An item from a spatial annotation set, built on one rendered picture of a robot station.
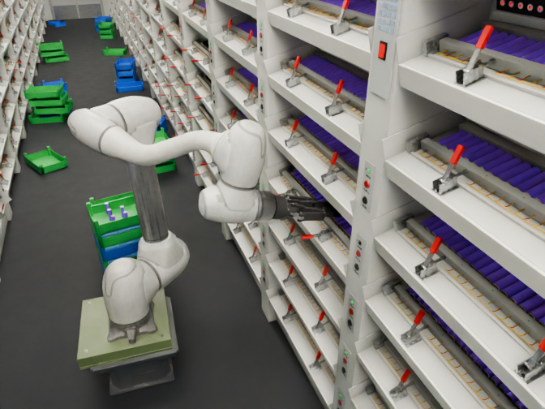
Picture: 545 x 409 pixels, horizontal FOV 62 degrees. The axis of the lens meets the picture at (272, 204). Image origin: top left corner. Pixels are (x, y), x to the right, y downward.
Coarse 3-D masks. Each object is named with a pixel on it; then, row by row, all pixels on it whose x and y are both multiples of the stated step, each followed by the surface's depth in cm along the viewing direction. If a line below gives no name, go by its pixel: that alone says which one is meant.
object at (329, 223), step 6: (288, 174) 168; (288, 180) 167; (294, 180) 164; (294, 186) 161; (300, 186) 160; (300, 192) 157; (306, 192) 156; (318, 222) 145; (324, 222) 143; (330, 222) 141; (330, 228) 140; (336, 228) 138; (336, 234) 137; (342, 234) 135; (342, 240) 133; (348, 240) 133; (348, 246) 131; (348, 258) 129
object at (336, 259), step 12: (276, 168) 171; (288, 168) 171; (276, 180) 171; (276, 192) 168; (312, 228) 145; (324, 228) 143; (312, 240) 145; (336, 240) 137; (324, 252) 136; (336, 252) 133; (336, 264) 130
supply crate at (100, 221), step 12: (96, 204) 230; (120, 204) 237; (132, 204) 240; (96, 216) 230; (108, 216) 230; (120, 216) 230; (132, 216) 221; (96, 228) 214; (108, 228) 218; (120, 228) 221
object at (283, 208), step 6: (276, 198) 130; (282, 198) 131; (276, 204) 130; (282, 204) 130; (288, 204) 134; (276, 210) 129; (282, 210) 130; (288, 210) 131; (294, 210) 132; (276, 216) 130; (282, 216) 131
